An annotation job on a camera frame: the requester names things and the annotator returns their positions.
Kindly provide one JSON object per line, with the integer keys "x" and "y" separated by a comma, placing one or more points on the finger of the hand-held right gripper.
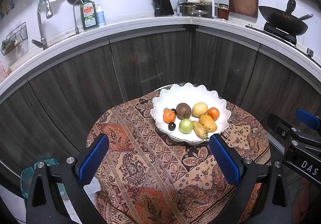
{"x": 278, "y": 125}
{"x": 307, "y": 116}

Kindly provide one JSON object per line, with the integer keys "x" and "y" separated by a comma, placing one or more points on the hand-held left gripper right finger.
{"x": 224, "y": 160}

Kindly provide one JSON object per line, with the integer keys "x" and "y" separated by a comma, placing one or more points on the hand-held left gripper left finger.
{"x": 94, "y": 157}

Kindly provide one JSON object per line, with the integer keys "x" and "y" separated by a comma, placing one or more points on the small yellow banana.
{"x": 200, "y": 130}

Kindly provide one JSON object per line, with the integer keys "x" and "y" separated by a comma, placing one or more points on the yellow mango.
{"x": 208, "y": 123}

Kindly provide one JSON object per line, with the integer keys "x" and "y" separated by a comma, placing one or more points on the orange tangerine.
{"x": 213, "y": 113}
{"x": 169, "y": 116}

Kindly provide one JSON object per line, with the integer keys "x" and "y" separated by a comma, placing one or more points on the green guava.
{"x": 185, "y": 126}

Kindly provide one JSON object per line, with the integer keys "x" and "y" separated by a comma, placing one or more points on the yellow lemon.
{"x": 200, "y": 109}

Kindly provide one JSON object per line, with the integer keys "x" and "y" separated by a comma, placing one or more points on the white scalloped bowl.
{"x": 215, "y": 99}

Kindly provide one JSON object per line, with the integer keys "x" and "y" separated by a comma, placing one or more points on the dark purple plum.
{"x": 172, "y": 126}
{"x": 174, "y": 110}

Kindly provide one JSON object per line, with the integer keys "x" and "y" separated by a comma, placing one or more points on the brown kiwi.
{"x": 183, "y": 111}

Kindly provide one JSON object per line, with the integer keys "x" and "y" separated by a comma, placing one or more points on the person's right forearm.
{"x": 306, "y": 201}

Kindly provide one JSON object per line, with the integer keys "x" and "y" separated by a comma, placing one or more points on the patterned paisley tablecloth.
{"x": 140, "y": 143}

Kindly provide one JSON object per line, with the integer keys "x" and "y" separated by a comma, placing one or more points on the trash bin with teal bag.
{"x": 27, "y": 178}

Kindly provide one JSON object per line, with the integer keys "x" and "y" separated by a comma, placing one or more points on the dark wood lower cabinets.
{"x": 87, "y": 73}

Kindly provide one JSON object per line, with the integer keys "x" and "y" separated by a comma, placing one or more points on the black gas stove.
{"x": 278, "y": 34}

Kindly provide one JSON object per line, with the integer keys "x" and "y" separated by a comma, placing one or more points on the black wok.
{"x": 283, "y": 23}

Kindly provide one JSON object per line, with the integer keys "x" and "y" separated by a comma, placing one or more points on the glass jar with red contents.
{"x": 223, "y": 12}

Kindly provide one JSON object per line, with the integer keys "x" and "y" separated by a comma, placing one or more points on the colourful hanging brushes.
{"x": 2, "y": 68}

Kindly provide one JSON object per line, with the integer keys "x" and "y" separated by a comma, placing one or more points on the thin steel faucet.
{"x": 75, "y": 18}

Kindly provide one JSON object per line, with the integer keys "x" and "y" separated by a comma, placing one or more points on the green dish soap bottle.
{"x": 89, "y": 17}

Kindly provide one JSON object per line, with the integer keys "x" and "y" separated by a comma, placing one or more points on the white pump soap bottle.
{"x": 100, "y": 17}

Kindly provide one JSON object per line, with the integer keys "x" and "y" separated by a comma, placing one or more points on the dish rack with steel pots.
{"x": 193, "y": 10}

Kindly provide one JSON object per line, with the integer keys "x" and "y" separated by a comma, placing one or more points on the tall steel faucet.
{"x": 41, "y": 23}

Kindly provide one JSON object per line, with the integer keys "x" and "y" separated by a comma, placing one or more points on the white kitchen countertop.
{"x": 150, "y": 22}

